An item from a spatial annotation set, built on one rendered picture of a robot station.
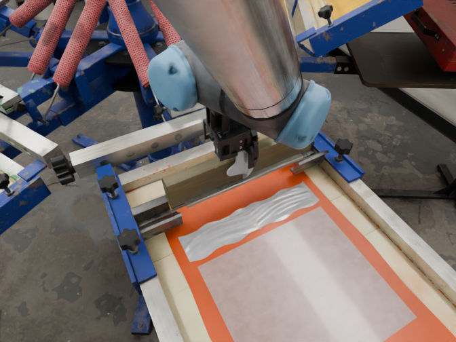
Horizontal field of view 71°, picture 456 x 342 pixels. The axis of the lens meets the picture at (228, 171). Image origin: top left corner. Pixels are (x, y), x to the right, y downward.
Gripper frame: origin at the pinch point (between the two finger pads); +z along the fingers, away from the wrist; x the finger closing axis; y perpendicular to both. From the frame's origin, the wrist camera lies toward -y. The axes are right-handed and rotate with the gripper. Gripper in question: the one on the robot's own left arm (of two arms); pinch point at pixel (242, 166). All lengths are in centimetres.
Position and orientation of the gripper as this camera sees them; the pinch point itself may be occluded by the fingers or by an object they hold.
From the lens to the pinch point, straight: 70.6
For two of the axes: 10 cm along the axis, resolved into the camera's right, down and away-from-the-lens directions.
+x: 4.7, 6.7, -5.8
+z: 0.0, 6.5, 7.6
